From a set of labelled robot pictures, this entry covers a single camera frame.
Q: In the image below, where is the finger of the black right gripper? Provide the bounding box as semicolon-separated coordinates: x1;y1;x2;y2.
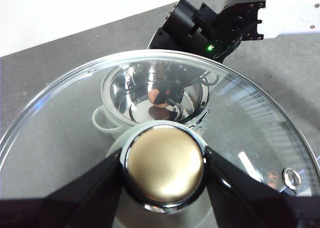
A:
167;83;187;105
152;87;168;106

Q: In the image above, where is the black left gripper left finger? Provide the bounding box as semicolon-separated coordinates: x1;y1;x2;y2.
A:
0;149;126;228

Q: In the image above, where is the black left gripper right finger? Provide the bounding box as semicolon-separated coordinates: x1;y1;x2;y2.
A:
205;146;320;228

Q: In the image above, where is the pinkish brown egg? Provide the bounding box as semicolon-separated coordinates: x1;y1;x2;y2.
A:
147;88;171;108

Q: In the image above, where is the glass lid with gold knob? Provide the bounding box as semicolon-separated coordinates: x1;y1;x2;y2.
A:
0;49;320;228

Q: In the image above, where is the pale green electric pot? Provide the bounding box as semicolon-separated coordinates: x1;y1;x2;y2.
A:
91;60;211;141

